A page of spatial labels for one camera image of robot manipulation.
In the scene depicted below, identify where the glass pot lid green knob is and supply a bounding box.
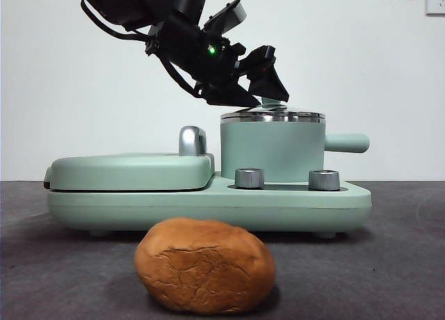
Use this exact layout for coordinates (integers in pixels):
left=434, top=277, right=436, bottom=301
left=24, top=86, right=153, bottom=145
left=220, top=97, right=327, bottom=123

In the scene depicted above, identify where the brown potato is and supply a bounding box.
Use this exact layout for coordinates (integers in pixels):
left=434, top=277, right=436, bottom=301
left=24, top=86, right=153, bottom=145
left=134, top=218, right=277, bottom=314

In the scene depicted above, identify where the mint green grill lid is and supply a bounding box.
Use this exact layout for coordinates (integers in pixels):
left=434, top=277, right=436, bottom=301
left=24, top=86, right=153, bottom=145
left=43, top=152, right=216, bottom=192

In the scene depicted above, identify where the silver control dial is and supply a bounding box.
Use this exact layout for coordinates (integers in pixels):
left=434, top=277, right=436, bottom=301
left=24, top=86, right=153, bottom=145
left=308, top=169, right=341, bottom=191
left=234, top=167, right=266, bottom=189

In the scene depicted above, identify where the mint green breakfast maker base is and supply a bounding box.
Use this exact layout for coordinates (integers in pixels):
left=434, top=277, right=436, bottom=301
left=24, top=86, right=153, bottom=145
left=46, top=170, right=373, bottom=238

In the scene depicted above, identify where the white wall socket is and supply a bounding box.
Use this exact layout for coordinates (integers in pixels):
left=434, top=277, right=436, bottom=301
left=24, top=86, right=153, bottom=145
left=424, top=0, right=445, bottom=17

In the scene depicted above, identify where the chrome grill lid handle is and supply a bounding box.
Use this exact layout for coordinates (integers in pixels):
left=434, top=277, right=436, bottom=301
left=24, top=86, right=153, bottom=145
left=178, top=125, right=209, bottom=157

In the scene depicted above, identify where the mint green handled pot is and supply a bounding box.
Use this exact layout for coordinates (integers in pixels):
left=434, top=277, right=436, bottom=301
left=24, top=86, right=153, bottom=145
left=220, top=120, right=371, bottom=182

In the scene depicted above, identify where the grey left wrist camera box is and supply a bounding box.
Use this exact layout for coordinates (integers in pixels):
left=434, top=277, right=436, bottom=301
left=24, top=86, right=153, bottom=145
left=203, top=0, right=248, bottom=34

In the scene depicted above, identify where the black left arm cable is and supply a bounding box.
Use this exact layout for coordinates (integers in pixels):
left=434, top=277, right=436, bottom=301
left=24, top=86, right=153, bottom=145
left=80, top=0, right=156, bottom=42

